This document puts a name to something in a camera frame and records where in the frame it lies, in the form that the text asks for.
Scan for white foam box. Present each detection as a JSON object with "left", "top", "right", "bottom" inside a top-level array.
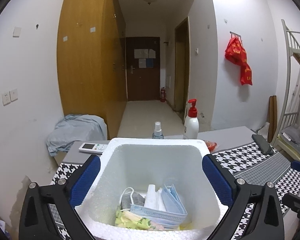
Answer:
[{"left": 74, "top": 137, "right": 228, "bottom": 240}]

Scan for white remote control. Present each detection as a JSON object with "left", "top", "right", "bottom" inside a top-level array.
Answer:
[{"left": 79, "top": 142, "right": 110, "bottom": 154}]

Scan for dark brown door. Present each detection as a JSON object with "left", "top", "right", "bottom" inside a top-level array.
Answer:
[{"left": 126, "top": 37, "right": 161, "bottom": 102}]

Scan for light wooden side door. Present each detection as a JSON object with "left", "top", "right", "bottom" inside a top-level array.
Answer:
[{"left": 174, "top": 16, "right": 190, "bottom": 120}]

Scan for white plastic bag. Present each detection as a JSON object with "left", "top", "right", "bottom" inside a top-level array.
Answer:
[{"left": 255, "top": 122, "right": 270, "bottom": 137}]

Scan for light blue cloth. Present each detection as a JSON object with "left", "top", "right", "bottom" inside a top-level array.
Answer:
[{"left": 45, "top": 114, "right": 107, "bottom": 157}]

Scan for white pump bottle red pump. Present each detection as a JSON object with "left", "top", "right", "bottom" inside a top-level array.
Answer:
[{"left": 183, "top": 99, "right": 199, "bottom": 140}]

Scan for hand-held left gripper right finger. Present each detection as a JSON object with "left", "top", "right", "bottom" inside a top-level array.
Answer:
[{"left": 202, "top": 154, "right": 285, "bottom": 240}]

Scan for clear blue spray bottle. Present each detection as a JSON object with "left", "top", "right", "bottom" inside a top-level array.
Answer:
[{"left": 152, "top": 121, "right": 164, "bottom": 140}]

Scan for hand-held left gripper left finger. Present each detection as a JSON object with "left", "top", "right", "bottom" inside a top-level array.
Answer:
[{"left": 19, "top": 154, "right": 101, "bottom": 240}]

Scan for green pink soft toy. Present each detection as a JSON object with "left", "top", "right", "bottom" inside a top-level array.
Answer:
[{"left": 115, "top": 209, "right": 165, "bottom": 230}]

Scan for wooden board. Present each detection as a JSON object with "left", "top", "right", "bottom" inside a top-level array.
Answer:
[{"left": 269, "top": 95, "right": 278, "bottom": 143}]

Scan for black smartphone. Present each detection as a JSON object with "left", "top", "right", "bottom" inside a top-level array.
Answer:
[{"left": 252, "top": 134, "right": 275, "bottom": 155}]

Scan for red snack packet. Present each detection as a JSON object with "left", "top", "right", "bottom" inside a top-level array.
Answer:
[{"left": 204, "top": 141, "right": 218, "bottom": 153}]

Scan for houndstooth tablecloth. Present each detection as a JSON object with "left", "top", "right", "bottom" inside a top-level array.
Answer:
[{"left": 49, "top": 140, "right": 300, "bottom": 240}]

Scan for wooden wardrobe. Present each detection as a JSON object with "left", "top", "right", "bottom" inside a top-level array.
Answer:
[{"left": 57, "top": 0, "right": 127, "bottom": 140}]

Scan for red plastic bag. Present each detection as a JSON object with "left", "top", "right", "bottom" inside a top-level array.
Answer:
[
  {"left": 240, "top": 62, "right": 253, "bottom": 86},
  {"left": 224, "top": 37, "right": 248, "bottom": 65}
]

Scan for blue face mask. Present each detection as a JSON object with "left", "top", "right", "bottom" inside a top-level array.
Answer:
[
  {"left": 162, "top": 184, "right": 183, "bottom": 212},
  {"left": 130, "top": 204, "right": 188, "bottom": 228}
]

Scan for grey bedding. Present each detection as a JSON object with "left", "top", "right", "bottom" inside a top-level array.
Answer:
[{"left": 281, "top": 126, "right": 300, "bottom": 145}]

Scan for metal bunk bed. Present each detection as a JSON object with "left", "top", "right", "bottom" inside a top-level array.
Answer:
[{"left": 272, "top": 19, "right": 300, "bottom": 164}]

